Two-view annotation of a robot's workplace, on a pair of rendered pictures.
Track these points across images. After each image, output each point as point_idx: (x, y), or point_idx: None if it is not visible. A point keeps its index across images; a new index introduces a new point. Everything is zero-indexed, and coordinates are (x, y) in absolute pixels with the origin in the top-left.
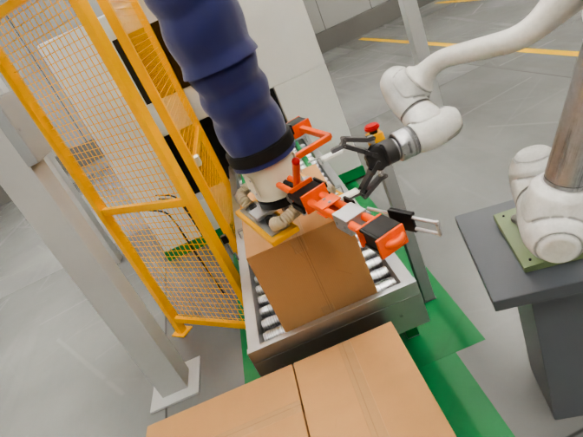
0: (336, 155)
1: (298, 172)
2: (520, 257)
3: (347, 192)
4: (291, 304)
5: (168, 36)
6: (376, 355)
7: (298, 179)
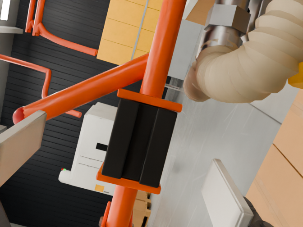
0: (12, 173)
1: (72, 109)
2: None
3: (221, 194)
4: None
5: None
6: None
7: (106, 94)
